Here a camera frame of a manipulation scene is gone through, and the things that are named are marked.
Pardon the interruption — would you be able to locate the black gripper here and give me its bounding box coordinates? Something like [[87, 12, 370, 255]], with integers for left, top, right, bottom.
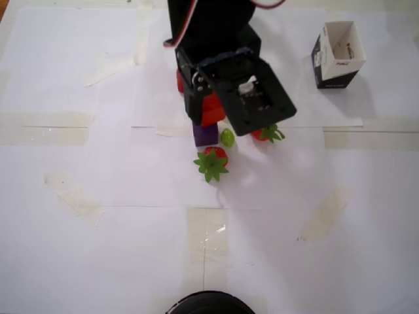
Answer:
[[175, 26, 297, 137]]

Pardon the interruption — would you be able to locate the red wooden cube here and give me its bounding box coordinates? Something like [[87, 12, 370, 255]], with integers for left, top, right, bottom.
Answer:
[[201, 93, 228, 128]]

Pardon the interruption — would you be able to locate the purple wooden cube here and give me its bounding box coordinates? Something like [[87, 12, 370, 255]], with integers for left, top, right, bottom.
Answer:
[[192, 122, 219, 147]]

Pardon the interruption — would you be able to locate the green plastic grape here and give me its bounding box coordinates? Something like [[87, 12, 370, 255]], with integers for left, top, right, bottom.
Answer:
[[220, 128, 236, 148]]

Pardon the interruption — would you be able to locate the open white black cardboard box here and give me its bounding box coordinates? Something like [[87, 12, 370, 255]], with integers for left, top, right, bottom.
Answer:
[[310, 20, 367, 90]]

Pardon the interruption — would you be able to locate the black round object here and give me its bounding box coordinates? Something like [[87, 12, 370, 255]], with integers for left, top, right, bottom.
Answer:
[[165, 290, 255, 314]]

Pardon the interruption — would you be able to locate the red white black servo cable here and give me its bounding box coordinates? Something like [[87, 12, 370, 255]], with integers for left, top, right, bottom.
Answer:
[[162, 0, 200, 49], [250, 0, 285, 10]]

